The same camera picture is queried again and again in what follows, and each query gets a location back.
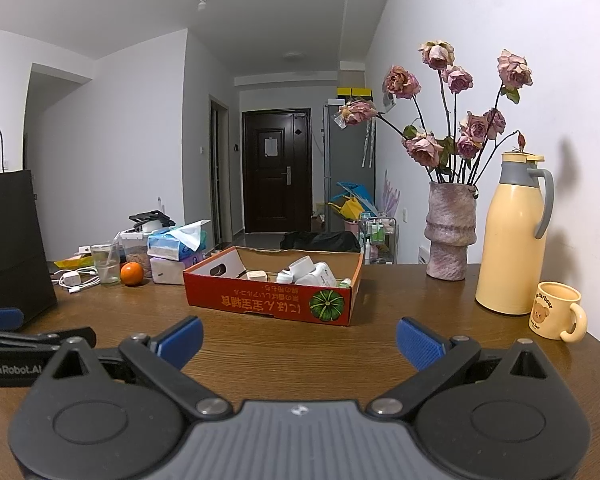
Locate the clear container white lid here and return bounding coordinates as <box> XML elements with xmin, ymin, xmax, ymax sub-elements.
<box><xmin>120</xmin><ymin>230</ymin><xmax>153</xmax><ymax>279</ymax></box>

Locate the glass cup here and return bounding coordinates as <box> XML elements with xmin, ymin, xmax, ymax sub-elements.
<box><xmin>91</xmin><ymin>241</ymin><xmax>121</xmax><ymax>288</ymax></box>

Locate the purple plastic hanger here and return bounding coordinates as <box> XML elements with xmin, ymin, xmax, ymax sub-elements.
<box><xmin>382</xmin><ymin>170</ymin><xmax>403</xmax><ymax>216</ymax></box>

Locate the black hanger bundle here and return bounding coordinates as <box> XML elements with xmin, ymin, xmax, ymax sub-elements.
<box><xmin>128</xmin><ymin>210</ymin><xmax>176</xmax><ymax>227</ymax></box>

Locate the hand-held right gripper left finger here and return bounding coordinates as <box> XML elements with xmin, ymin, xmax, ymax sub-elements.
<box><xmin>51</xmin><ymin>316</ymin><xmax>234</xmax><ymax>421</ymax></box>

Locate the yellow thermos jug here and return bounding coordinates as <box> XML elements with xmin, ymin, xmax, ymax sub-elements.
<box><xmin>475</xmin><ymin>151</ymin><xmax>555</xmax><ymax>316</ymax></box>

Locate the white folded umbrella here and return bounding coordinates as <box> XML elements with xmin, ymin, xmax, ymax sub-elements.
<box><xmin>362</xmin><ymin>122</ymin><xmax>376</xmax><ymax>168</ymax></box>

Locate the grey refrigerator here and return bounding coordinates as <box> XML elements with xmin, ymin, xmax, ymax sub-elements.
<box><xmin>322</xmin><ymin>100</ymin><xmax>376</xmax><ymax>233</ymax></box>

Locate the white spray bottle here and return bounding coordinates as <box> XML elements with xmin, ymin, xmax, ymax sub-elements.
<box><xmin>296</xmin><ymin>262</ymin><xmax>337</xmax><ymax>287</ymax></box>

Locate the pink textured vase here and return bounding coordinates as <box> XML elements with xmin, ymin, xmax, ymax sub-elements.
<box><xmin>425</xmin><ymin>181</ymin><xmax>479</xmax><ymax>282</ymax></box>

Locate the black paper bag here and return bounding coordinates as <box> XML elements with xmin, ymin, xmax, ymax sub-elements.
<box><xmin>0</xmin><ymin>124</ymin><xmax>59</xmax><ymax>329</ymax></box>

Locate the purple tissue pack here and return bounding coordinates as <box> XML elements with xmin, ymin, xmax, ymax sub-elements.
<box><xmin>150</xmin><ymin>254</ymin><xmax>206</xmax><ymax>286</ymax></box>

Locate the blue tissue pack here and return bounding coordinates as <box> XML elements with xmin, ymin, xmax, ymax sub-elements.
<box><xmin>147</xmin><ymin>220</ymin><xmax>212</xmax><ymax>262</ymax></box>

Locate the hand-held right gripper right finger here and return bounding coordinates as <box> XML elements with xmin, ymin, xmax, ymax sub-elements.
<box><xmin>366</xmin><ymin>316</ymin><xmax>549</xmax><ymax>421</ymax></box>

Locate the orange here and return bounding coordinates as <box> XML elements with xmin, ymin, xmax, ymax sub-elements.
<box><xmin>120</xmin><ymin>261</ymin><xmax>145</xmax><ymax>287</ymax></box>

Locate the metal trolley with bottles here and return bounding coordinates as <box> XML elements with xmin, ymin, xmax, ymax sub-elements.
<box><xmin>358</xmin><ymin>212</ymin><xmax>397</xmax><ymax>264</ymax></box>

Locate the dried pink rose bouquet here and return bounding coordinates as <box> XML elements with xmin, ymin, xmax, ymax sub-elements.
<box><xmin>337</xmin><ymin>39</ymin><xmax>534</xmax><ymax>186</ymax></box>

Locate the white round container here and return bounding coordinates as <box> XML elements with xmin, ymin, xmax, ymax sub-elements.
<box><xmin>276</xmin><ymin>256</ymin><xmax>317</xmax><ymax>285</ymax></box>

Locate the dark entrance door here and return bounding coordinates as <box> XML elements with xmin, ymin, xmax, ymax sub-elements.
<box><xmin>241</xmin><ymin>108</ymin><xmax>313</xmax><ymax>233</ymax></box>

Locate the white charger with cable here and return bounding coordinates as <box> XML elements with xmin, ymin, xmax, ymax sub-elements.
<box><xmin>54</xmin><ymin>266</ymin><xmax>102</xmax><ymax>294</ymax></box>

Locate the yellow bear mug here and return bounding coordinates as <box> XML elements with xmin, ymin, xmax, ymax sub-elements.
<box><xmin>528</xmin><ymin>281</ymin><xmax>588</xmax><ymax>343</ymax></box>

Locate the orange rimmed cardboard box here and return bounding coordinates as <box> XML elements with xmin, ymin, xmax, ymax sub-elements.
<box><xmin>182</xmin><ymin>246</ymin><xmax>365</xmax><ymax>327</ymax></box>

